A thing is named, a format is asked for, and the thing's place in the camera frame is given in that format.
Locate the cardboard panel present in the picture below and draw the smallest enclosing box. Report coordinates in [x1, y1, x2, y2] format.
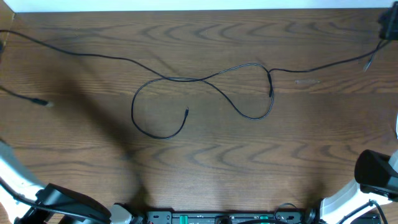
[0, 0, 15, 30]

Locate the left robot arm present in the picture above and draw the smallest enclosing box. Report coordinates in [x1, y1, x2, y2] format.
[1, 141, 134, 224]

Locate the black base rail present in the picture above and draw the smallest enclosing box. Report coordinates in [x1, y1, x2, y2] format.
[141, 203, 318, 224]

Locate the left camera cable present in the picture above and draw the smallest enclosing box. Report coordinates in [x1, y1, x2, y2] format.
[0, 85, 54, 108]

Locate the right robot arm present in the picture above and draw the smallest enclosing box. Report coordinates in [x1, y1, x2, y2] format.
[306, 149, 397, 223]

